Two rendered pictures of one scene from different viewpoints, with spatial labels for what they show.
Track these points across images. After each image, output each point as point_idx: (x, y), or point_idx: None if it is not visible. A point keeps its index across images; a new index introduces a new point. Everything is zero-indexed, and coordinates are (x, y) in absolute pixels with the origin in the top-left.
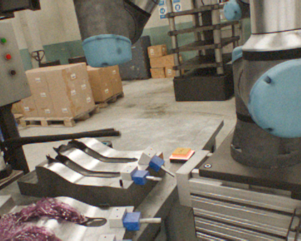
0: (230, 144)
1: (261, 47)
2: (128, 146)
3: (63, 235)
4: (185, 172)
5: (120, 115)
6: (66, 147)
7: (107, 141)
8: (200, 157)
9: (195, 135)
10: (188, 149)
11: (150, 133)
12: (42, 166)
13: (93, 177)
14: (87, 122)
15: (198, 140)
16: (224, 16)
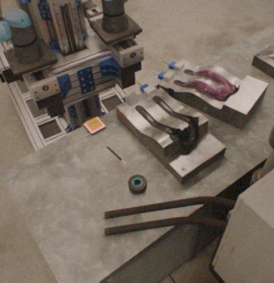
0: (124, 26)
1: None
2: (113, 178)
3: (195, 77)
4: (140, 44)
5: None
6: (180, 130)
7: (131, 185)
8: (126, 49)
9: (54, 155)
10: (89, 120)
11: (77, 191)
12: (202, 114)
13: (169, 106)
14: None
15: (60, 145)
16: (7, 38)
